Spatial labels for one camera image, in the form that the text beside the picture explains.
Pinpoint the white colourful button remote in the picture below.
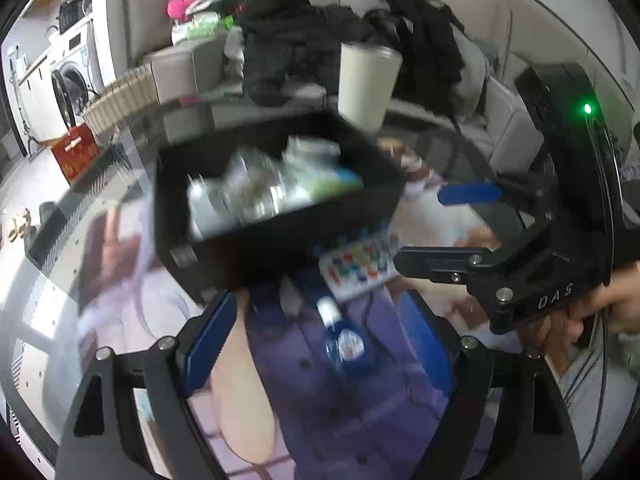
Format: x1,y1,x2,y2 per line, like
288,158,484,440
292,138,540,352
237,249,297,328
318,231,401,304

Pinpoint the small blue bottle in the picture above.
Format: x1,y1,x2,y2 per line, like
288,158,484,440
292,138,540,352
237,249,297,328
317,297,369,375

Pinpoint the green white tissue pack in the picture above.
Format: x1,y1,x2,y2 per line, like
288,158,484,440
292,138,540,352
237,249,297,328
282,136,363,202

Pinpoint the black cardboard box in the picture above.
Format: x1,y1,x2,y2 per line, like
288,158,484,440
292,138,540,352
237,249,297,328
154,110,405,302

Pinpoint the person's right hand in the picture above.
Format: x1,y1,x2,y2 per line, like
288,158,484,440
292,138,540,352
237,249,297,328
518,262,639,375

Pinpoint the grey sofa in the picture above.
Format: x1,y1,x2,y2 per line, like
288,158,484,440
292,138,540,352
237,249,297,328
122,0,544,172

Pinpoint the cream tumbler cup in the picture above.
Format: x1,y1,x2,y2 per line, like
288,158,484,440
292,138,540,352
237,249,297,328
337,42,402,136

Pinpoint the dark clothes pile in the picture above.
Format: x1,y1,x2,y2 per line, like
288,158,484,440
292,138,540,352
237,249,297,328
375,0,464,116

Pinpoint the anime printed desk mat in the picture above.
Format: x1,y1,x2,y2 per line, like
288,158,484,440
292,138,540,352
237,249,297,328
77,138,526,480

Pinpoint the beige slipper pair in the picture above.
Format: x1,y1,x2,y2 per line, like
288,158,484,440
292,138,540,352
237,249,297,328
1,208,37,243

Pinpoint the black jacket on sofa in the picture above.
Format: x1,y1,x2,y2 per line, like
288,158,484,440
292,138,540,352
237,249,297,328
238,0,376,106

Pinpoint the red gift bag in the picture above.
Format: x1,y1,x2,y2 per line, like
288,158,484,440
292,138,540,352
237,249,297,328
51,124,101,184

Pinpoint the green wet wipes pack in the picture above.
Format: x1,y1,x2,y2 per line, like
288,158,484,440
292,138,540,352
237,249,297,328
171,12,234,46

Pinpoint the pink plush toy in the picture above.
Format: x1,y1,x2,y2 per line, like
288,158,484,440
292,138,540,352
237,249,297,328
166,0,196,23

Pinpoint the woven laundry basket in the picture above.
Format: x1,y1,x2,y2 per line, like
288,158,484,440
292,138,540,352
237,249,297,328
81,64,160,134

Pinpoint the grey sofa cushion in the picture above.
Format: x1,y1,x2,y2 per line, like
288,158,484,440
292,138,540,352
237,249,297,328
122,0,172,68

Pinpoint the white washing machine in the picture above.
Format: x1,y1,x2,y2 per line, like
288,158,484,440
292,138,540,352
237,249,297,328
18,18,103,143

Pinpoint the black microwave oven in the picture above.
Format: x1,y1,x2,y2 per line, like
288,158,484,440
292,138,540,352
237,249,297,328
58,0,92,34

